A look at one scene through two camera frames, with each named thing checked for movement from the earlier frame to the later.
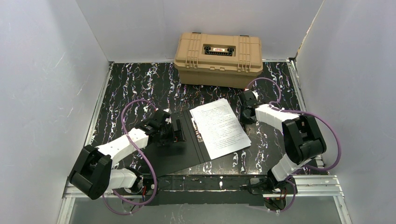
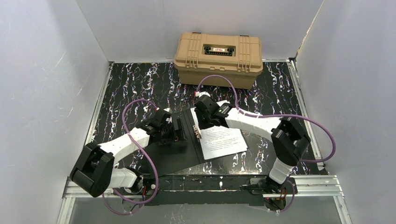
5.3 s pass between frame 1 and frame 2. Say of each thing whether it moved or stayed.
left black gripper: stayed
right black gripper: moved
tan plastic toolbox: stayed
